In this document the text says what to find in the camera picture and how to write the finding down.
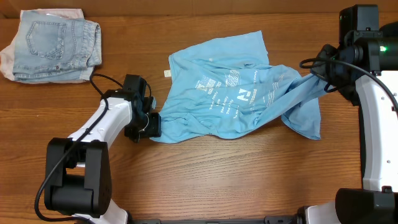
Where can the black t-shirt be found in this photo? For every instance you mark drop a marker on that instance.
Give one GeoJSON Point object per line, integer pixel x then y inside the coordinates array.
{"type": "Point", "coordinates": [391, 30]}

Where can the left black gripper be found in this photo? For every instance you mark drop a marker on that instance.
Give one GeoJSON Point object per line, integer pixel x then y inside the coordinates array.
{"type": "Point", "coordinates": [152, 125]}

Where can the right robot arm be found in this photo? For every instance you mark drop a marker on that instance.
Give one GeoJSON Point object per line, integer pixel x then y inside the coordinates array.
{"type": "Point", "coordinates": [364, 69]}

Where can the light blue printed t-shirt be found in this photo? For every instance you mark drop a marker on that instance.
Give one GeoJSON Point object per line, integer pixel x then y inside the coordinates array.
{"type": "Point", "coordinates": [226, 87]}

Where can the folded pale pink garment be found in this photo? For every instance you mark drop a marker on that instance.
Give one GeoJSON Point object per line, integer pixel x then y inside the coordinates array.
{"type": "Point", "coordinates": [7, 54]}

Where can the folded light denim shorts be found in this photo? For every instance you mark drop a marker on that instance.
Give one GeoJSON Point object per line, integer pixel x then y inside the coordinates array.
{"type": "Point", "coordinates": [54, 49]}

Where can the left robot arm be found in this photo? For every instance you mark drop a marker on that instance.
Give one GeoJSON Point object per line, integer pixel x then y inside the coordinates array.
{"type": "Point", "coordinates": [78, 176]}

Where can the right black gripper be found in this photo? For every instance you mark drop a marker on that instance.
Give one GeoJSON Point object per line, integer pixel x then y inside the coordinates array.
{"type": "Point", "coordinates": [324, 62]}

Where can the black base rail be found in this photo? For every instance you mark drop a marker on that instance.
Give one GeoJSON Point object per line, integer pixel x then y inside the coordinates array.
{"type": "Point", "coordinates": [288, 219]}

